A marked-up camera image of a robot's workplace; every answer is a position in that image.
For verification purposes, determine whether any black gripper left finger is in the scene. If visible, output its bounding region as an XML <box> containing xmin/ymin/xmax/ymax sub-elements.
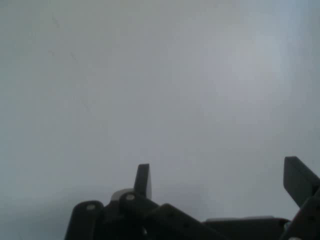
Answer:
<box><xmin>64</xmin><ymin>163</ymin><xmax>226</xmax><ymax>240</ymax></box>

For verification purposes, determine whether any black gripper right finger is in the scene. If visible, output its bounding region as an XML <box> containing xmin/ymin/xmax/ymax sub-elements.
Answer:
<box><xmin>279</xmin><ymin>156</ymin><xmax>320</xmax><ymax>240</ymax></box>

